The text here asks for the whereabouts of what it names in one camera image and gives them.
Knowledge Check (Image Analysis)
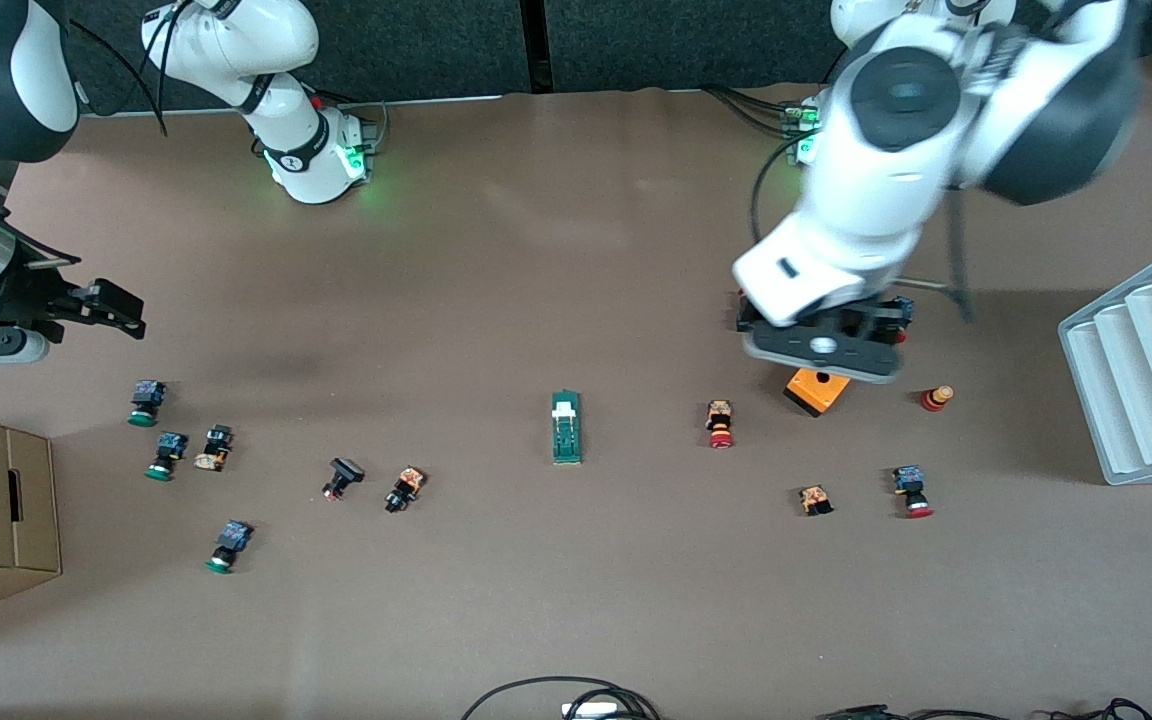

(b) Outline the green push button blue block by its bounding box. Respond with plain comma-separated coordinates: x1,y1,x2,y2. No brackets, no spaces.
128,380,168,428
204,520,255,575
144,432,189,482

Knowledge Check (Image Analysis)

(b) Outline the black square button red base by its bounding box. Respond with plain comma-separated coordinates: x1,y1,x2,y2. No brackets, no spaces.
322,457,367,502

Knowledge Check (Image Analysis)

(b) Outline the grey ridged tray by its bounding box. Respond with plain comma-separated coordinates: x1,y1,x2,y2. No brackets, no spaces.
1057,238,1152,487

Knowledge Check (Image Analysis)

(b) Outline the black button orange block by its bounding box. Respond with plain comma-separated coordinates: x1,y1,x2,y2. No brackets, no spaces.
384,466,428,514

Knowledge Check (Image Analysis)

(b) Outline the orange button enclosure box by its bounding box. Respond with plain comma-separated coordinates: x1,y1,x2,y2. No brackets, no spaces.
783,368,852,419

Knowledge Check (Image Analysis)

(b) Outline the black base cable bundle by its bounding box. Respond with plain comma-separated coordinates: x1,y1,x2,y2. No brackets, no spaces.
704,84,799,141

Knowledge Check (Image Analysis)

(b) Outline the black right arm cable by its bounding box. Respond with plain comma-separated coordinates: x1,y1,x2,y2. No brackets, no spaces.
66,0,177,136

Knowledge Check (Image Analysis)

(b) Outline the black vertical post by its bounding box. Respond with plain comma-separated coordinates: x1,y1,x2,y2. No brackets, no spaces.
521,0,549,94

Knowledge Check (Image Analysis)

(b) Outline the black looped floor cable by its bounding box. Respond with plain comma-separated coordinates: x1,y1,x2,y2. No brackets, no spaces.
461,676,662,720

